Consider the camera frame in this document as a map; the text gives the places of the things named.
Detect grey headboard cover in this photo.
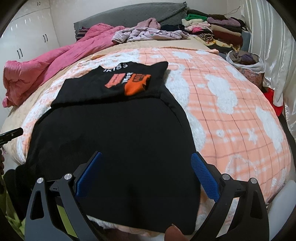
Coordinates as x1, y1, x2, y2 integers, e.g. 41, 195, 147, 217
74, 2, 187, 35

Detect plastic bag of clothes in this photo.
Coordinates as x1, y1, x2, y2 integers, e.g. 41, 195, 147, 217
226, 50, 265, 73

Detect pink quilted comforter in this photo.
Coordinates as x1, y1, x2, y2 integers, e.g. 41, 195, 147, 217
2, 23, 125, 108

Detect peach plaid cloud blanket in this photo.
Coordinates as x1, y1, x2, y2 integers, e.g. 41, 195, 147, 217
16, 47, 292, 237

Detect black IKISS sweatshirt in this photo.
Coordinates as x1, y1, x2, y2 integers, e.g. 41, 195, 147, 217
25, 61, 200, 235

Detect white satin curtain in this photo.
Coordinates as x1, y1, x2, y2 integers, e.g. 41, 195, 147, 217
241, 1, 295, 137

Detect stack of folded clothes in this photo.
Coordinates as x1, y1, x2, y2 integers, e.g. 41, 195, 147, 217
182, 9, 251, 55

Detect striped pillow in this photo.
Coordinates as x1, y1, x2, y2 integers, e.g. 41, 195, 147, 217
75, 27, 89, 41

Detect lilac crumpled garment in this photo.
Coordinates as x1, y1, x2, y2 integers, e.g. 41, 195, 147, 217
112, 27, 190, 44

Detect left hand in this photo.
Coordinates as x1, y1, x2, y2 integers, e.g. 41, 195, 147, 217
0, 150, 5, 175

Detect white wardrobe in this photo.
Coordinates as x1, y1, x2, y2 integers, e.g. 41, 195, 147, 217
0, 0, 61, 98

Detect right hand painted nails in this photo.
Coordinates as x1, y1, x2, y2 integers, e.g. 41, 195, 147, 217
164, 224, 189, 241

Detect mauve pink garment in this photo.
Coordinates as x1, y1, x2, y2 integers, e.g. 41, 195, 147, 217
135, 18, 161, 30

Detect red bag by curtain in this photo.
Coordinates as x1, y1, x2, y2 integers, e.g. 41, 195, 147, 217
263, 89, 285, 117

